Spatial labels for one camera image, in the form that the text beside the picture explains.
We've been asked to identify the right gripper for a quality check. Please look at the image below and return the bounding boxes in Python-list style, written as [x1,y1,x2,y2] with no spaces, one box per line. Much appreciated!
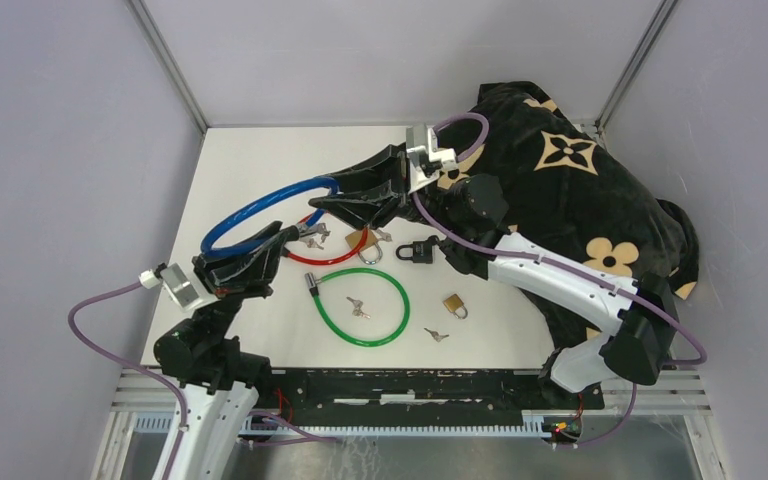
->
[310,144,461,233]

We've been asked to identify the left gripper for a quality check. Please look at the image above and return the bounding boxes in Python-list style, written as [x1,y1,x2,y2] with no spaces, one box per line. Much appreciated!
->
[193,219,288,343]

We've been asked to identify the large brass padlock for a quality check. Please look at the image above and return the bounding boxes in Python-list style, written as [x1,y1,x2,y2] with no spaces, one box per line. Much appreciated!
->
[345,229,384,266]

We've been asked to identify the blue cable lock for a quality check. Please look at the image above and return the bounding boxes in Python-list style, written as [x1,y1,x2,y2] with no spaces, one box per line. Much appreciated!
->
[200,176,340,258]

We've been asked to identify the red cable lock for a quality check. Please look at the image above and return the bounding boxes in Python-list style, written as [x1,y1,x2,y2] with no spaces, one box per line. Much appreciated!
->
[282,214,356,266]

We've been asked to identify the green cable lock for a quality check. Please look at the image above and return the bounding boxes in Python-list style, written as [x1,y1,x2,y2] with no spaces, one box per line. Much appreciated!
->
[304,267,412,348]

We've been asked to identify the red cable lock keys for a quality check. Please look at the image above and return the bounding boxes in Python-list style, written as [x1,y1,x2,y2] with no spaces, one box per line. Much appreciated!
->
[302,238,324,250]

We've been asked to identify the black padlock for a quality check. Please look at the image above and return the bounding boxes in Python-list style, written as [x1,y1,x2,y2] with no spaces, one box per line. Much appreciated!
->
[395,235,440,265]

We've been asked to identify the small brass padlock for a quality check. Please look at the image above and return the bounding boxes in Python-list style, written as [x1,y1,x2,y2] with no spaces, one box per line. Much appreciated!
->
[442,294,469,320]

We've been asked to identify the small padlock keys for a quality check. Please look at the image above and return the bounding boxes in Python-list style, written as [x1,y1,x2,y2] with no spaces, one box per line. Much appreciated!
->
[425,328,450,343]

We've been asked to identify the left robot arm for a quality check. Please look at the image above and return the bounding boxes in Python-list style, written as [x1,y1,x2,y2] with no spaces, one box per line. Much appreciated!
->
[140,221,303,479]

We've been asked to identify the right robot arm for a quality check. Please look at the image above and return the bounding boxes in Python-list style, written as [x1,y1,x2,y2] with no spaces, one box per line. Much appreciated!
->
[309,145,678,408]

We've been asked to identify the large padlock keys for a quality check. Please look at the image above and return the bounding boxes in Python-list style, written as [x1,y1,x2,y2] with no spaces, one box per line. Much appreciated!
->
[374,229,393,242]

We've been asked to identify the black floral blanket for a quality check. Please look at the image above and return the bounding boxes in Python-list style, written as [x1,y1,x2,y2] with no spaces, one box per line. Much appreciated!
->
[423,80,701,346]

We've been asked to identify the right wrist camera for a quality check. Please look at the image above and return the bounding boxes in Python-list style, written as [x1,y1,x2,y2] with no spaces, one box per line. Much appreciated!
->
[405,124,457,194]

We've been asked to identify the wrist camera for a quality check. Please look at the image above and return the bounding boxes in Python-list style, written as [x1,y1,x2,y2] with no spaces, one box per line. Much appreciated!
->
[405,124,457,194]
[138,263,204,311]

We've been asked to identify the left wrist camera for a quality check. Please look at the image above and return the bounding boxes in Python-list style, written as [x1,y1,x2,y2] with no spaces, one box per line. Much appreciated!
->
[138,263,204,311]

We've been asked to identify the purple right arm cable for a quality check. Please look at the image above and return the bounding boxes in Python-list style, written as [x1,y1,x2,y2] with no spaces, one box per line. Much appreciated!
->
[410,112,709,446]

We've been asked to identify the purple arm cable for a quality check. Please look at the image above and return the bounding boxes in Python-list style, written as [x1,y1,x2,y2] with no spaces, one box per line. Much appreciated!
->
[67,283,342,480]
[410,112,709,446]

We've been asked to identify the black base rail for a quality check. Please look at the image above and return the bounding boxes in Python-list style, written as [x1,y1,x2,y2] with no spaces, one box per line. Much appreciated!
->
[211,357,607,431]

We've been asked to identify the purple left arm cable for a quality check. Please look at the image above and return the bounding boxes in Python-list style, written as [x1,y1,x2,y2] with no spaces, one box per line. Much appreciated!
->
[67,283,342,480]

